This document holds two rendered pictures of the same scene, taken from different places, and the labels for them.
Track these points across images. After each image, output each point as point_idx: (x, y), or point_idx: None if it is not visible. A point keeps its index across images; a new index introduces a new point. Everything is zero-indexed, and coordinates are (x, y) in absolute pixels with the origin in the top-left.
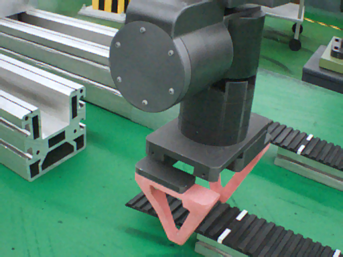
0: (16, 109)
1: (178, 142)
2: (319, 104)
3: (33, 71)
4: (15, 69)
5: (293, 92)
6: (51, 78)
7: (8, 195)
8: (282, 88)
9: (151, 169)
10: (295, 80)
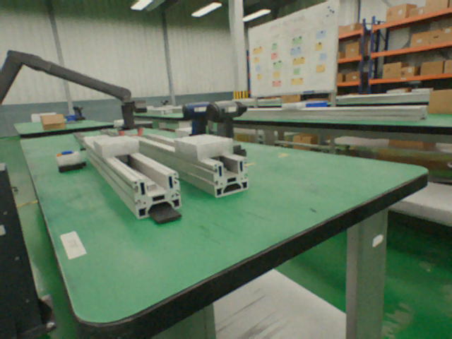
0: (150, 133)
1: (137, 123)
2: (47, 159)
3: (137, 137)
4: (141, 137)
5: (45, 162)
6: (135, 136)
7: None
8: (45, 162)
9: (141, 127)
10: (30, 164)
